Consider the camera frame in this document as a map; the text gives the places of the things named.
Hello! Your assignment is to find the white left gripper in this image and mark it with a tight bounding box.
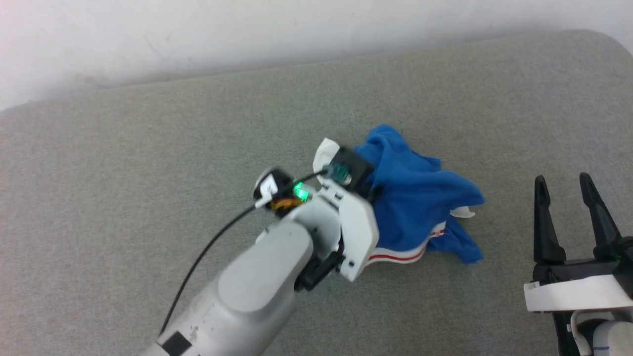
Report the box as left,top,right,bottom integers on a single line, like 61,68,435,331
313,138,380,283

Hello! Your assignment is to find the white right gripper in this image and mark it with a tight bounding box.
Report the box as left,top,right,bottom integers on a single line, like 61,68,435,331
523,172,633,313

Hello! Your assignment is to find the blue garment with white trim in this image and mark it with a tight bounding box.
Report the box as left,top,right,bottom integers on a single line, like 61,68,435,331
354,124,486,265

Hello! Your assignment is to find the grey fabric sofa cushion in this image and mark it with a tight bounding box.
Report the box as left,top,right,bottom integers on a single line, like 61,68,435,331
0,29,633,356

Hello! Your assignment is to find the white cable label tag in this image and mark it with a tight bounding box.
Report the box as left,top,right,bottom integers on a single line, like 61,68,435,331
255,180,277,208

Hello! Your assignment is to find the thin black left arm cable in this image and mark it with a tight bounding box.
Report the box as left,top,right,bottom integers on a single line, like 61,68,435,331
158,170,331,338

